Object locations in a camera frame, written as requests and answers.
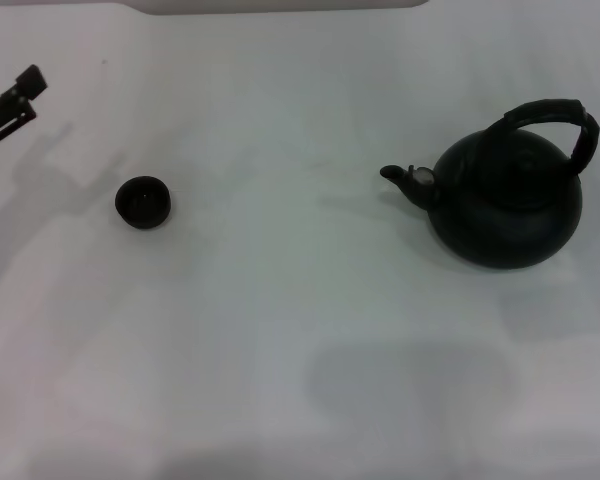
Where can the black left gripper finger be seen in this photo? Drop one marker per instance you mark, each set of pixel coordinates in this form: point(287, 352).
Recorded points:
point(10, 120)

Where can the white tablecloth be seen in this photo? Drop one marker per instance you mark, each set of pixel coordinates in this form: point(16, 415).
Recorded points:
point(280, 325)

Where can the black round teapot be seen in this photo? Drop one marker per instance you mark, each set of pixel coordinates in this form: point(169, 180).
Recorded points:
point(500, 215)

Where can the black small teacup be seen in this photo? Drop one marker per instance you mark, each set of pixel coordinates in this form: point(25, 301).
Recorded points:
point(142, 202)

